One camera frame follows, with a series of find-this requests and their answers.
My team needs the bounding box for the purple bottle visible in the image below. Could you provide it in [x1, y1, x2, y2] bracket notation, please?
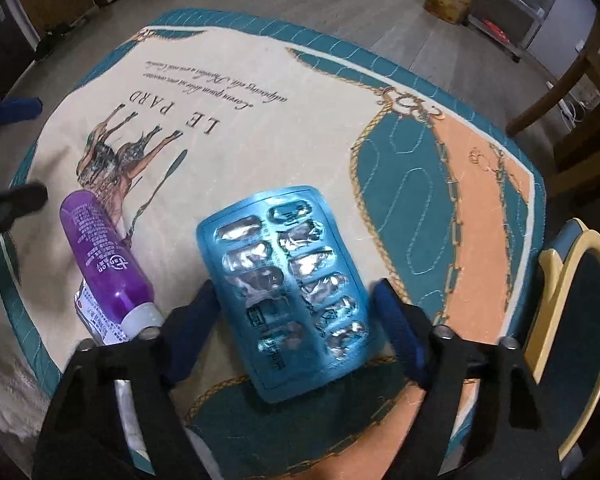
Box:
[59, 190, 162, 343]

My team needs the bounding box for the printed teal and cream cloth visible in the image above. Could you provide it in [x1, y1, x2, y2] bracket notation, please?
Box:
[0, 7, 548, 480]

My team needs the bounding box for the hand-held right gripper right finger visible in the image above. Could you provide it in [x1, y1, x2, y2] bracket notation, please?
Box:
[372, 277, 566, 480]

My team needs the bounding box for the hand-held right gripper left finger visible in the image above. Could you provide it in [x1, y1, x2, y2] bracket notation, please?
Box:
[32, 280, 221, 480]

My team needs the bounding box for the grey metal trolley rack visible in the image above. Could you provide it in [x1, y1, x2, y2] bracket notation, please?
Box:
[467, 0, 568, 63]

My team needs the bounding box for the white power strip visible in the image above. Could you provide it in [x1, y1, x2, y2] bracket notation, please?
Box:
[547, 80, 588, 126]

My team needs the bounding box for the blue chair with yellow rim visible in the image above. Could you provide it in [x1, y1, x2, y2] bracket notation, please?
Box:
[522, 217, 600, 480]

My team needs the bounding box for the wooden chair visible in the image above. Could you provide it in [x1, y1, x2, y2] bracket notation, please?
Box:
[505, 10, 600, 198]

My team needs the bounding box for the brown cabinet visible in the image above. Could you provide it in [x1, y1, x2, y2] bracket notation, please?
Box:
[10, 0, 101, 41]

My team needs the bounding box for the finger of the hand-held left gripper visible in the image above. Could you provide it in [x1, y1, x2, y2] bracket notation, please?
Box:
[0, 97, 43, 129]
[0, 183, 49, 233]

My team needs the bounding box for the blue blister pack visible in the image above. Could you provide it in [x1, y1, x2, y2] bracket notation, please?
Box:
[196, 185, 385, 405]

